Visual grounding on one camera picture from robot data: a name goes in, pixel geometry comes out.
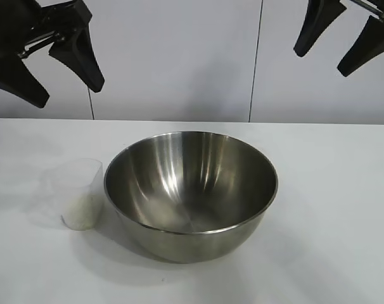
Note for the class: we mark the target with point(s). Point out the white uncooked rice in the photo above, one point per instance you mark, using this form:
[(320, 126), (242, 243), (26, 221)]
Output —
[(79, 215)]

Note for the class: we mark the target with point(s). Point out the stainless steel mixing bowl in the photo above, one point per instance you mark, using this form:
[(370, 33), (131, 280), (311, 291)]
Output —
[(192, 190)]

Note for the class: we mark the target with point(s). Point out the translucent plastic measuring cup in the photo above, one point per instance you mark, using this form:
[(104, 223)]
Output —
[(84, 183)]

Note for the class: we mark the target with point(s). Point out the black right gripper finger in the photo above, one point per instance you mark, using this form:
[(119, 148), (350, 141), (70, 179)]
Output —
[(318, 25), (369, 44)]

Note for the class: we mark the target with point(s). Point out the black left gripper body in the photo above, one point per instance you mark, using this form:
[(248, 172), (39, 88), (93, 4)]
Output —
[(8, 25)]

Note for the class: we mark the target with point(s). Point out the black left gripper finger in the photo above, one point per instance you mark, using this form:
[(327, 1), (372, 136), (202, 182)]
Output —
[(17, 79), (78, 60)]

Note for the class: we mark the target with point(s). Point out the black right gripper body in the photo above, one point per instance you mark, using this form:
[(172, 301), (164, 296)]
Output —
[(369, 8)]

